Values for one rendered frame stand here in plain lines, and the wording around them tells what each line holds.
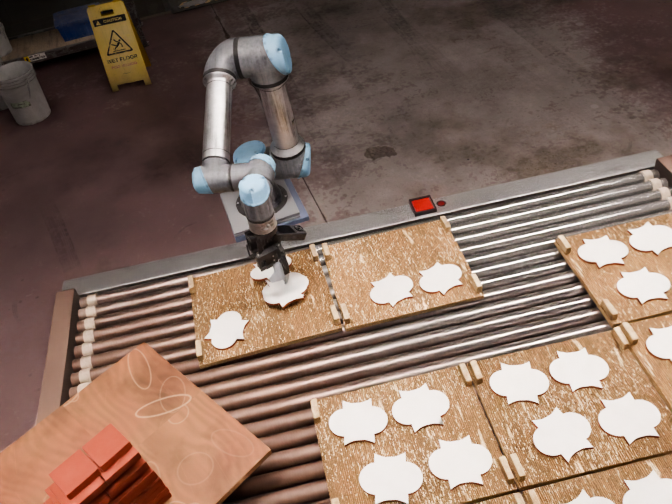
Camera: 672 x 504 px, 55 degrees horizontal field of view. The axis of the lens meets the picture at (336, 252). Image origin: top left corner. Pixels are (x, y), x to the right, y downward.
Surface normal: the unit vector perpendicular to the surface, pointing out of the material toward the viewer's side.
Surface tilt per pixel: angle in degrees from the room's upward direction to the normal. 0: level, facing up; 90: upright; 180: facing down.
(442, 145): 0
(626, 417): 0
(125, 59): 77
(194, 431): 0
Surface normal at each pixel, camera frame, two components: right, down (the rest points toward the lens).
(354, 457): -0.11, -0.71
